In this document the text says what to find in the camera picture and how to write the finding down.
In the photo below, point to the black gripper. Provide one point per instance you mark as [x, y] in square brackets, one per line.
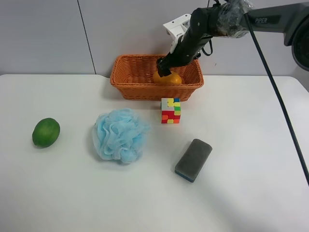
[186, 50]

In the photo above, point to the yellow mango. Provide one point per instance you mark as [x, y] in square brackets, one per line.
[171, 79]

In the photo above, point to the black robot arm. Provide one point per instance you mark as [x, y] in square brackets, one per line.
[234, 18]

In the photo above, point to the orange wicker basket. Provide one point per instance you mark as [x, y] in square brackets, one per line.
[132, 75]

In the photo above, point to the green lemon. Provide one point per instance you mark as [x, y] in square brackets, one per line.
[46, 132]

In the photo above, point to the multicoloured puzzle cube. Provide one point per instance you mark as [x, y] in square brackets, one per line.
[170, 110]

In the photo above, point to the blue mesh bath pouf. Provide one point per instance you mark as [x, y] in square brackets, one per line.
[119, 135]

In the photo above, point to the grey blue eraser sponge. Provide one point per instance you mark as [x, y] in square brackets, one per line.
[191, 163]

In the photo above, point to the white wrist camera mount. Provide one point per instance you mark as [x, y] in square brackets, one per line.
[177, 28]

